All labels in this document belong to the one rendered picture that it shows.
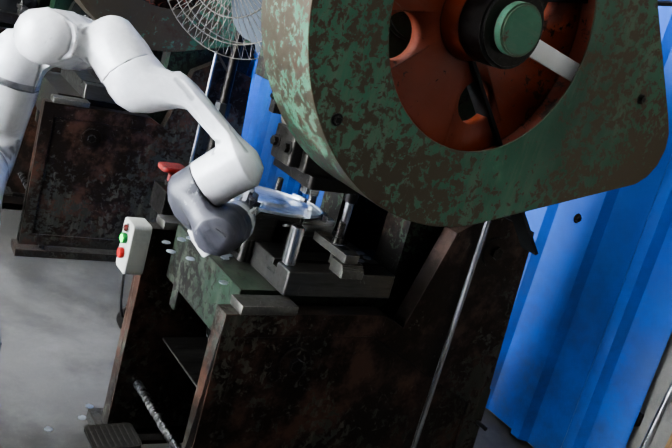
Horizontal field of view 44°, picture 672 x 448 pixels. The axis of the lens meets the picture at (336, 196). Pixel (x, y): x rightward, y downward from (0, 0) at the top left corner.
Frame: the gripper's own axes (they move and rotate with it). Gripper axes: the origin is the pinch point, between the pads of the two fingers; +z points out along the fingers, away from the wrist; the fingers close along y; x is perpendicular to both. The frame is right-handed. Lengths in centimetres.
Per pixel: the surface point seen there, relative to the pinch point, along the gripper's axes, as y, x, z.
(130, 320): -42, 27, 24
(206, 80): 17, 55, 160
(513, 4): 54, -40, -27
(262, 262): -12.9, -4.6, 5.4
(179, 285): -27.5, 15.6, 17.9
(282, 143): 14.3, -1.1, 13.3
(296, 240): -4.3, -11.4, -1.1
